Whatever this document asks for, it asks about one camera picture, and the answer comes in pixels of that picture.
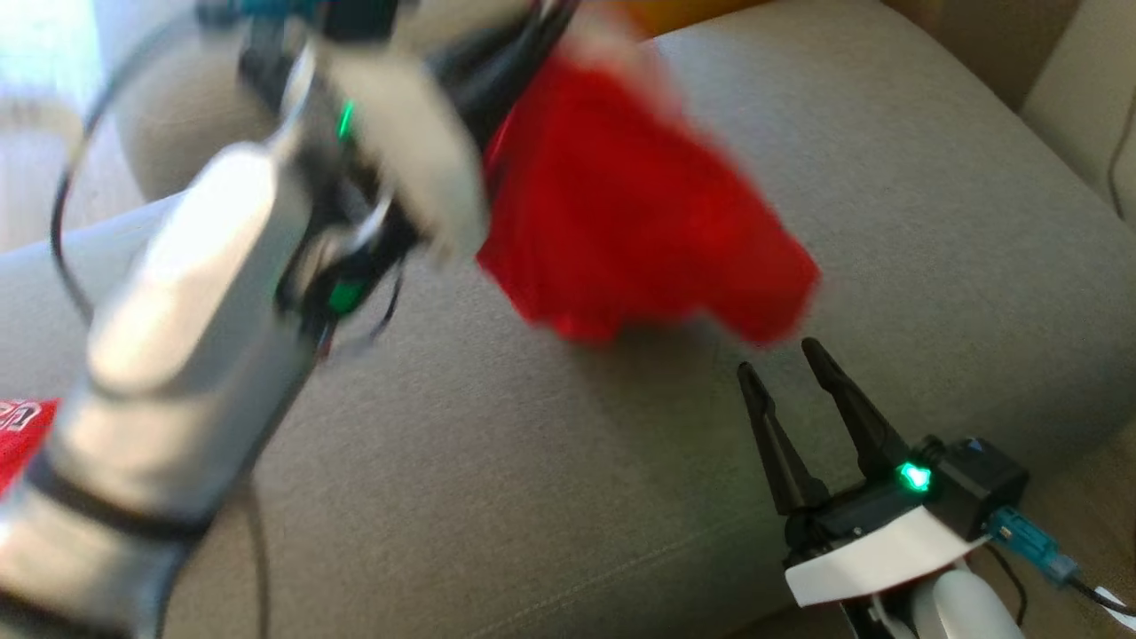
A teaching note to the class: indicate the beige upholstered furniture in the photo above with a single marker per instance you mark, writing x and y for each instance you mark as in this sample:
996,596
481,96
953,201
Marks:
1078,98

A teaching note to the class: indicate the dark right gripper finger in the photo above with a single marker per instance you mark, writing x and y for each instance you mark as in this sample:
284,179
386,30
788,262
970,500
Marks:
777,435
856,413

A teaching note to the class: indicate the left robot arm silver white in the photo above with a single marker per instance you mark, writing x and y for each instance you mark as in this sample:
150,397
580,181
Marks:
169,382

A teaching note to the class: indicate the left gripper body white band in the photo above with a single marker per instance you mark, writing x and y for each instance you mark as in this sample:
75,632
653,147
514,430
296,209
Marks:
390,133

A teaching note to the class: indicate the teal right camera connector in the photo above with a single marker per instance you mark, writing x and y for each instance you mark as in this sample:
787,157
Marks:
1029,541

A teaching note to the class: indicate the plain red garment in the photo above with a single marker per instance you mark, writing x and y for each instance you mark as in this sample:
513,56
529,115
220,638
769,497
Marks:
639,213

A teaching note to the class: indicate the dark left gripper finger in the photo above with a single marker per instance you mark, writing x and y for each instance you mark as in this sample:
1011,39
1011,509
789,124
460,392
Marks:
470,62
532,53

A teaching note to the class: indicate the red lettered white-striped jersey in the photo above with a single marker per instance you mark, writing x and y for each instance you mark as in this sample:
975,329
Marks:
22,439

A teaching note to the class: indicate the grey fabric sofa seat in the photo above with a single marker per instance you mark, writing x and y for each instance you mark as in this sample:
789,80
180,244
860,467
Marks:
621,461

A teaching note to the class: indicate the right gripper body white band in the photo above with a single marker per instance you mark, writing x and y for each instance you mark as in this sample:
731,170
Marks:
879,541

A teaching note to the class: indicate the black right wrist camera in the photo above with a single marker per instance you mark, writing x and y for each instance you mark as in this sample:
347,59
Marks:
976,484

